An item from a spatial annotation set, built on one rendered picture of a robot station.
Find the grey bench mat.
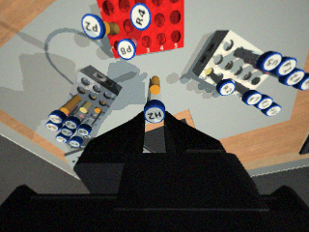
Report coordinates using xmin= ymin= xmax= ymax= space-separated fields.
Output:
xmin=0 ymin=0 xmax=309 ymax=153

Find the grey test tube rack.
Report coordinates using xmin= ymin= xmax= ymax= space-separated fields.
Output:
xmin=66 ymin=65 xmax=123 ymax=128

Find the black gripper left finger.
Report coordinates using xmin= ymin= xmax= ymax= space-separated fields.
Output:
xmin=82 ymin=111 xmax=146 ymax=153

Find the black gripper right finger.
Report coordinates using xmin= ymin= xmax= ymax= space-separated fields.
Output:
xmin=163 ymin=111 xmax=227 ymax=153

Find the red test tube rack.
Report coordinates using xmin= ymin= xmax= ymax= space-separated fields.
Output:
xmin=97 ymin=0 xmax=184 ymax=58

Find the white test tube rack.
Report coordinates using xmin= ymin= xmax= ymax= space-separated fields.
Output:
xmin=192 ymin=30 xmax=268 ymax=90

